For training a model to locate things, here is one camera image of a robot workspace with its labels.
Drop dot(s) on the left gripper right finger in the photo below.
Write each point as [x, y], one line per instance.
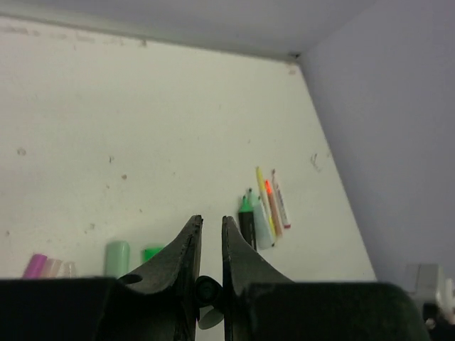
[250, 285]

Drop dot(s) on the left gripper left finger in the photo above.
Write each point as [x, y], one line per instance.
[160, 305]

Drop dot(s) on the pale green highlighter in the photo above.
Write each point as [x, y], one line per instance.
[264, 236]

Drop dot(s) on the green black highlighter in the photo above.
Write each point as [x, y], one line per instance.
[247, 222]

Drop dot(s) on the dark green marker cap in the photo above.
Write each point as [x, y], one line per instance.
[208, 295]

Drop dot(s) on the bright green highlighter cap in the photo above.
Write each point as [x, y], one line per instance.
[150, 251]

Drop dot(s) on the purple white marker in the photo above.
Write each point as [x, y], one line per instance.
[282, 208]

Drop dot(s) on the pale green highlighter cap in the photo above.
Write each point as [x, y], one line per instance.
[117, 255]

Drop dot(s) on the orange highlighter pen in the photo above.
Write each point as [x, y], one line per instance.
[273, 208]

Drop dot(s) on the yellow highlighter pen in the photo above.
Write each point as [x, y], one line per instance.
[264, 198]

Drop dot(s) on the purple marker cap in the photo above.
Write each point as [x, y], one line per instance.
[35, 266]

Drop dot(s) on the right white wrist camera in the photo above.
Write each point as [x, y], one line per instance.
[432, 292]

